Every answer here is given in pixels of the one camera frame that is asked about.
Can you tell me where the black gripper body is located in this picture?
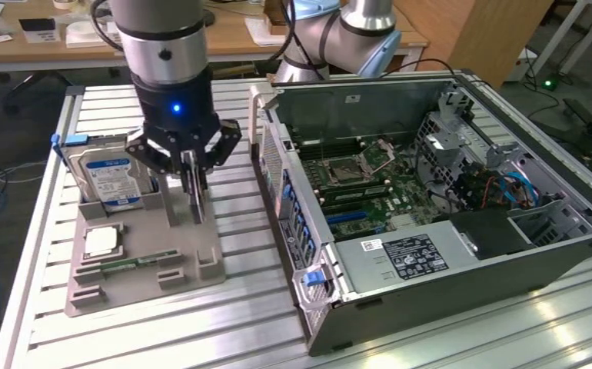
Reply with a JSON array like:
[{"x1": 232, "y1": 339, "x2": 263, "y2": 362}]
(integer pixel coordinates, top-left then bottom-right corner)
[{"x1": 131, "y1": 71, "x2": 223, "y2": 155}]

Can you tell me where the graphics card with metal bracket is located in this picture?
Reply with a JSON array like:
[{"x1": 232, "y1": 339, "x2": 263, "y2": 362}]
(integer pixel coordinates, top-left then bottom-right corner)
[{"x1": 180, "y1": 149, "x2": 211, "y2": 226}]

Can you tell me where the hard disk with blue carrier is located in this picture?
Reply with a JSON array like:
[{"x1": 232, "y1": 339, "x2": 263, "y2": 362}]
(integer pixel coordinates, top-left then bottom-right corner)
[{"x1": 51, "y1": 132, "x2": 161, "y2": 214}]

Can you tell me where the wooden desk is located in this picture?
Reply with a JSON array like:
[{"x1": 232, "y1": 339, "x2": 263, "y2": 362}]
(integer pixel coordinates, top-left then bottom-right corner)
[{"x1": 0, "y1": 0, "x2": 429, "y2": 74}]

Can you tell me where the white box with round tape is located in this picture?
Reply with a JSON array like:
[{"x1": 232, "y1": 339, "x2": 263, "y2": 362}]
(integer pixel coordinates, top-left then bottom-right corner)
[{"x1": 64, "y1": 21, "x2": 109, "y2": 49}]

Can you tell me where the white paper stack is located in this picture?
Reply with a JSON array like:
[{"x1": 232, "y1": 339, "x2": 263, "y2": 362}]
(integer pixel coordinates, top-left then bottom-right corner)
[{"x1": 245, "y1": 17, "x2": 287, "y2": 48}]

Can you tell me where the CPU socket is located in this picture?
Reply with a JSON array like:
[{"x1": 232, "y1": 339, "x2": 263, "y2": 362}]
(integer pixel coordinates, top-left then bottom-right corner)
[{"x1": 327, "y1": 158, "x2": 367, "y2": 186}]

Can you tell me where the silver CPU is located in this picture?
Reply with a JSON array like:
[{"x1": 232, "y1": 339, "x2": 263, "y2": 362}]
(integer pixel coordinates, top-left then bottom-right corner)
[{"x1": 83, "y1": 228, "x2": 123, "y2": 261}]

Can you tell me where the metal socket cover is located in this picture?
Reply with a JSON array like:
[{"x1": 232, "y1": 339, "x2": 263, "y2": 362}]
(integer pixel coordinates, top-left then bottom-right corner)
[{"x1": 359, "y1": 138, "x2": 399, "y2": 171}]

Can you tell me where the green RAM stick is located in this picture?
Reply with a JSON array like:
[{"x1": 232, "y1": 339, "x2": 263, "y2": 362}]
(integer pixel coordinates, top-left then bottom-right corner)
[
  {"x1": 100, "y1": 255, "x2": 163, "y2": 271},
  {"x1": 332, "y1": 186, "x2": 387, "y2": 203}
]

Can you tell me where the brown cardboard box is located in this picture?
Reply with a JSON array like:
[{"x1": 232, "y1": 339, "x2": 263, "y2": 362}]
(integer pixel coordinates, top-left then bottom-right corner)
[{"x1": 264, "y1": 0, "x2": 291, "y2": 26}]

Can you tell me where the blue expansion slot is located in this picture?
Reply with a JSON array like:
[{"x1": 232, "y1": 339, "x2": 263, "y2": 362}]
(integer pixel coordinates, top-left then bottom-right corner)
[{"x1": 325, "y1": 212, "x2": 369, "y2": 224}]

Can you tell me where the white box with black top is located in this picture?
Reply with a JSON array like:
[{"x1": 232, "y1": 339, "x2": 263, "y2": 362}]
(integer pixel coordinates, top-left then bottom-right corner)
[{"x1": 17, "y1": 18, "x2": 64, "y2": 45}]

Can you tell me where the grey parts rack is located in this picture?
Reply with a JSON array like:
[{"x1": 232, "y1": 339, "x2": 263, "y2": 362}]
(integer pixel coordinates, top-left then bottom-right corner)
[{"x1": 64, "y1": 173, "x2": 229, "y2": 318}]

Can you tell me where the green motherboard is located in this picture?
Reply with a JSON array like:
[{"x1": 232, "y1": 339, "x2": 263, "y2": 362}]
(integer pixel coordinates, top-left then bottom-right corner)
[{"x1": 295, "y1": 135, "x2": 456, "y2": 241}]

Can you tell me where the blue case latch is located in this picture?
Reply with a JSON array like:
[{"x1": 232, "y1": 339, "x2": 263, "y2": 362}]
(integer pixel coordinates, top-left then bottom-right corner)
[{"x1": 300, "y1": 271, "x2": 327, "y2": 288}]

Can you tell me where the silver power supply unit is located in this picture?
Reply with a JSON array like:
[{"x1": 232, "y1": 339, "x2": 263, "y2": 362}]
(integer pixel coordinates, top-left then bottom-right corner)
[{"x1": 333, "y1": 221, "x2": 481, "y2": 295}]

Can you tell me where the perforated metal drive cage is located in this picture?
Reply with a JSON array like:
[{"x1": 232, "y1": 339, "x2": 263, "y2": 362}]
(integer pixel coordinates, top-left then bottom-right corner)
[{"x1": 416, "y1": 111, "x2": 487, "y2": 182}]

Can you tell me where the wooden cabinet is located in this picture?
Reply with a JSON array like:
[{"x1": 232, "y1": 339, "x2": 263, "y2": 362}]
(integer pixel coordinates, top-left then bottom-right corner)
[{"x1": 395, "y1": 0, "x2": 556, "y2": 89}]

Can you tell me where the black plastic shroud box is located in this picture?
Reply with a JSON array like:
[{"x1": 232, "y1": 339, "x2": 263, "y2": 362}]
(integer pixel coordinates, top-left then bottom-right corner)
[{"x1": 448, "y1": 209, "x2": 536, "y2": 266}]

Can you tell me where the dark grey PC case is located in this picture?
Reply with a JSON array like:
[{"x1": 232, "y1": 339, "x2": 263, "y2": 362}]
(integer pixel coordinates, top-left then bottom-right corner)
[{"x1": 247, "y1": 68, "x2": 592, "y2": 357}]

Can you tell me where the grey metal disk bay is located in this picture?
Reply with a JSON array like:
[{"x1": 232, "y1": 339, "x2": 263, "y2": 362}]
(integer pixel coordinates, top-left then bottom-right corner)
[{"x1": 505, "y1": 198, "x2": 592, "y2": 249}]

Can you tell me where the black cable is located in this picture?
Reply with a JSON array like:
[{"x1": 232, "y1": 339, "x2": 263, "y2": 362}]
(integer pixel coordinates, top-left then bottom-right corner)
[{"x1": 385, "y1": 57, "x2": 475, "y2": 85}]

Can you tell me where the orange wire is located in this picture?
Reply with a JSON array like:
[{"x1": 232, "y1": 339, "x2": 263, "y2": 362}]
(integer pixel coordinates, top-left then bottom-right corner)
[{"x1": 483, "y1": 175, "x2": 501, "y2": 211}]

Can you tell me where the blue wire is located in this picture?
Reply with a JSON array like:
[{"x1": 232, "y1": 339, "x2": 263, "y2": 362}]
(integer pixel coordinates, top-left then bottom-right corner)
[{"x1": 500, "y1": 171, "x2": 541, "y2": 208}]

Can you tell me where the white table frame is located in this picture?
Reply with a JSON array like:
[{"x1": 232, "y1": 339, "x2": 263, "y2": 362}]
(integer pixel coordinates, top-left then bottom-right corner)
[{"x1": 528, "y1": 0, "x2": 592, "y2": 105}]

